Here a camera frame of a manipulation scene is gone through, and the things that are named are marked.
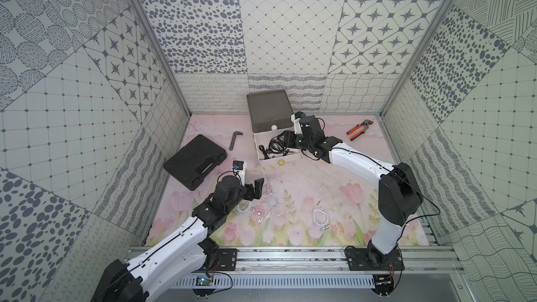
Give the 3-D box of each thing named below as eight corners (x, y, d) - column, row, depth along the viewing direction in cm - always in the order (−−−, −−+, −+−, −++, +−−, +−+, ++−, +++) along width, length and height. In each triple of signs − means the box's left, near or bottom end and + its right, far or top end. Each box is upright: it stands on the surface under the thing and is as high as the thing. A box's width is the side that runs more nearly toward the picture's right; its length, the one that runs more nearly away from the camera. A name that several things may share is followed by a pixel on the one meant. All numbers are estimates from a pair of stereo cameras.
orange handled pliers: (353, 142, 112) (354, 139, 110) (344, 135, 114) (345, 133, 113) (373, 125, 120) (374, 122, 118) (364, 119, 122) (366, 117, 121)
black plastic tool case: (165, 171, 98) (160, 165, 94) (202, 139, 111) (199, 133, 107) (192, 193, 92) (188, 187, 87) (228, 156, 104) (226, 150, 100)
